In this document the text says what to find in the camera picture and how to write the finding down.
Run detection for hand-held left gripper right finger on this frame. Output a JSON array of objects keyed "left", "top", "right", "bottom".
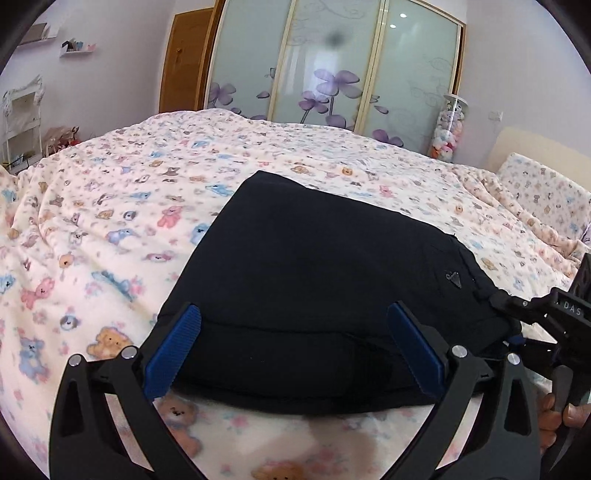
[{"left": 387, "top": 301, "right": 542, "bottom": 480}]

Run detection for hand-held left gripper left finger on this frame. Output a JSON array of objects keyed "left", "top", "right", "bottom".
[{"left": 48, "top": 302, "right": 208, "bottom": 480}]

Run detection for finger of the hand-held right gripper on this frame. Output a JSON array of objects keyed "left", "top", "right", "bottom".
[
  {"left": 488, "top": 290, "right": 555, "bottom": 326},
  {"left": 502, "top": 336, "right": 571, "bottom": 376}
]

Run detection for black pants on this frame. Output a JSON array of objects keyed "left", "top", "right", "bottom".
[{"left": 157, "top": 171, "right": 523, "bottom": 415}]

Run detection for person's right hand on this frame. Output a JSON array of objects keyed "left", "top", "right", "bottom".
[{"left": 538, "top": 391, "right": 591, "bottom": 462}]

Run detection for teddy bear printed pillow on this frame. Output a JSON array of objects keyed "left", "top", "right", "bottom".
[{"left": 496, "top": 152, "right": 591, "bottom": 241}]

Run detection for teddy bear printed blanket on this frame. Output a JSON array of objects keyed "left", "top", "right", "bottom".
[{"left": 0, "top": 108, "right": 591, "bottom": 480}]

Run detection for cream bed headboard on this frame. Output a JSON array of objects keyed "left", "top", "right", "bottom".
[{"left": 485, "top": 127, "right": 591, "bottom": 195}]

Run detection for clear tube of plush toys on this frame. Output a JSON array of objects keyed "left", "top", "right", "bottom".
[{"left": 427, "top": 93, "right": 470, "bottom": 162}]

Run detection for pink items beside rack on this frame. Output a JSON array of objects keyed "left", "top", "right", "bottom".
[{"left": 44, "top": 127, "right": 80, "bottom": 156}]

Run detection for white storage rack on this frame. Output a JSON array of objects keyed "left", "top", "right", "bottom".
[{"left": 0, "top": 76, "right": 45, "bottom": 172}]

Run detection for wooden door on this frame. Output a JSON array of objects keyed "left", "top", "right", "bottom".
[{"left": 159, "top": 8, "right": 216, "bottom": 114}]

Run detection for wardrobe with flowered glass doors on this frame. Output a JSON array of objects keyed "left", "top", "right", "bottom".
[{"left": 203, "top": 0, "right": 465, "bottom": 162}]

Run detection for white wall shelf with trinkets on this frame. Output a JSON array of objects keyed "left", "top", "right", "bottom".
[{"left": 60, "top": 39, "right": 99, "bottom": 59}]

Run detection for white wall shelf with box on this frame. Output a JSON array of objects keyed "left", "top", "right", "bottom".
[{"left": 17, "top": 22, "right": 62, "bottom": 48}]

